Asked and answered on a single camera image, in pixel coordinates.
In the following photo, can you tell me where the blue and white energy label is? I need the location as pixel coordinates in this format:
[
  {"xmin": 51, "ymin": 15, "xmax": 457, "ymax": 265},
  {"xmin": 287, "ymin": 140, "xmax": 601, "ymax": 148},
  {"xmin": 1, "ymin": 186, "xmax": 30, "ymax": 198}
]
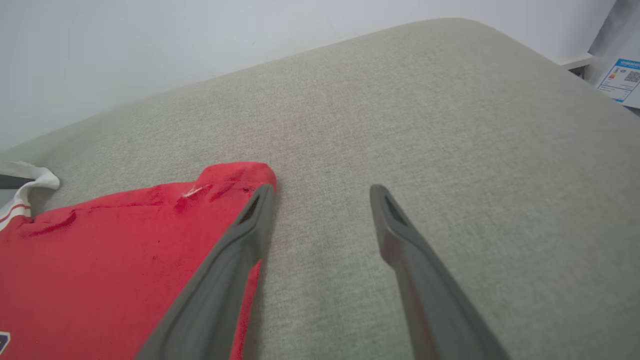
[{"xmin": 595, "ymin": 58, "xmax": 640, "ymax": 105}]

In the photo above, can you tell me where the red and white shirt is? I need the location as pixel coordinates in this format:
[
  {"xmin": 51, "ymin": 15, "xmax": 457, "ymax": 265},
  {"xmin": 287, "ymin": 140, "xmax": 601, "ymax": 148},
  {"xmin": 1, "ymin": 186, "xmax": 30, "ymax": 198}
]
[{"xmin": 0, "ymin": 160, "xmax": 278, "ymax": 360}]

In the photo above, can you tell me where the grey fabric sofa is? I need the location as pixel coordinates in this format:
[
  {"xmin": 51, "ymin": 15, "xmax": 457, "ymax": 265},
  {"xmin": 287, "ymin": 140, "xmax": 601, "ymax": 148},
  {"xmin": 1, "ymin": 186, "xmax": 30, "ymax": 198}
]
[{"xmin": 0, "ymin": 17, "xmax": 640, "ymax": 360}]

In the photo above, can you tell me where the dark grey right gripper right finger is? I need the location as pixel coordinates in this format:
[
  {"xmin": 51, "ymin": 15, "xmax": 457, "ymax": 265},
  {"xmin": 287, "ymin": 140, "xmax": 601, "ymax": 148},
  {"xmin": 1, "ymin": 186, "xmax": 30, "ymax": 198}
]
[{"xmin": 369, "ymin": 184, "xmax": 512, "ymax": 360}]

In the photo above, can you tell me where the white ledge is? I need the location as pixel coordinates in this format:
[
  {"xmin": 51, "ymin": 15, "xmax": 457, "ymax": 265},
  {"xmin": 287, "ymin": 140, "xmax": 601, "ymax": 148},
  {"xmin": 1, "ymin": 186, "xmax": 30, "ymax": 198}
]
[{"xmin": 558, "ymin": 52, "xmax": 595, "ymax": 71}]

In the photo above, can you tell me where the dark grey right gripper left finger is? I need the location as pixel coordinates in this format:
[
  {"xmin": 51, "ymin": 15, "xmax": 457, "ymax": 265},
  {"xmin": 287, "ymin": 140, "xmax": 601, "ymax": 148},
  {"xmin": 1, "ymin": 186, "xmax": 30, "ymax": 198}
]
[{"xmin": 135, "ymin": 184, "xmax": 275, "ymax": 360}]

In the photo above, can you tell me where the white washing machine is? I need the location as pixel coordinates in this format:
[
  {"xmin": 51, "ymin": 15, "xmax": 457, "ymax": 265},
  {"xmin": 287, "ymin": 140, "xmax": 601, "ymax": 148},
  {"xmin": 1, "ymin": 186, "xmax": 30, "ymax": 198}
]
[{"xmin": 584, "ymin": 0, "xmax": 640, "ymax": 119}]

